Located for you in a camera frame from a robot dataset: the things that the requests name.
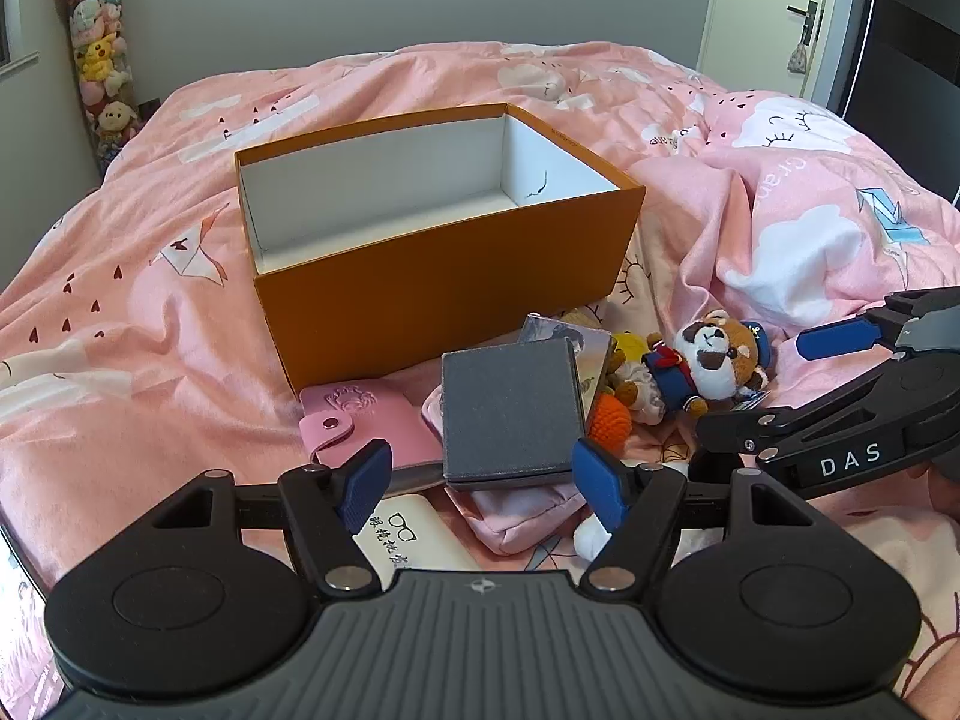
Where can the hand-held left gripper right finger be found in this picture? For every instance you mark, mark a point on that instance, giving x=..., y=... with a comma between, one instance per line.
x=600, y=489

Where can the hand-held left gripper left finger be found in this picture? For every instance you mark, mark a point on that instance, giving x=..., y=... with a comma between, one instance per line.
x=367, y=481

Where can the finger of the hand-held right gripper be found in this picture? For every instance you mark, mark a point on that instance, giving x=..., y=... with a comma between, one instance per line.
x=750, y=431
x=832, y=338

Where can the white pink striped cat plush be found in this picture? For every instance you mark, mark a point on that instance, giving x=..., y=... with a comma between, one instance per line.
x=592, y=540

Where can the pink snap card holder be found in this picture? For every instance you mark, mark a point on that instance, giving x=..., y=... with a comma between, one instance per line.
x=337, y=414

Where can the red panda sailor plush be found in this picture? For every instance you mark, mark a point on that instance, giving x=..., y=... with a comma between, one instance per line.
x=712, y=360

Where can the pale pink fabric pouch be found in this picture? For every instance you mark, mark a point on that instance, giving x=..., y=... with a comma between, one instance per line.
x=517, y=519

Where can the grey box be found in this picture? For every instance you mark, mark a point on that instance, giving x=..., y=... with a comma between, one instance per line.
x=510, y=412

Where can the picture printed card box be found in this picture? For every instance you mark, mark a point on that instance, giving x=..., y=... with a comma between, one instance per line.
x=594, y=360

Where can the orange cardboard box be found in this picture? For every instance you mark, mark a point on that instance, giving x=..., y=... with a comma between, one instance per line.
x=450, y=292

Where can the orange crochet carrot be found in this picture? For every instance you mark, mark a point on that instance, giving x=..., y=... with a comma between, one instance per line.
x=607, y=418

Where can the white glasses case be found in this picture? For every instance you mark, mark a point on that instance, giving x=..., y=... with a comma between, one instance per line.
x=420, y=540

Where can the yellow plush toy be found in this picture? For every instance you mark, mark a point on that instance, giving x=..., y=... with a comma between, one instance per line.
x=634, y=345

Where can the pink printed blanket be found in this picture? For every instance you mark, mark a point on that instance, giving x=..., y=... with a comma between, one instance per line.
x=150, y=315

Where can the small hanging pouch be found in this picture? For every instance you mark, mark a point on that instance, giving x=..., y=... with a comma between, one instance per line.
x=796, y=58

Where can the dark cabinet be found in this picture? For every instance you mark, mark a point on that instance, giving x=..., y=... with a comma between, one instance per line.
x=915, y=37

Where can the white door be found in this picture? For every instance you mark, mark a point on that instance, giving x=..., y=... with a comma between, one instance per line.
x=757, y=0

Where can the clear tube of plush toys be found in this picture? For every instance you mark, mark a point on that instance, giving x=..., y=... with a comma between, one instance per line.
x=101, y=52

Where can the window frame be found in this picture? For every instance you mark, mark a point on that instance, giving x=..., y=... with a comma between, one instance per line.
x=15, y=15

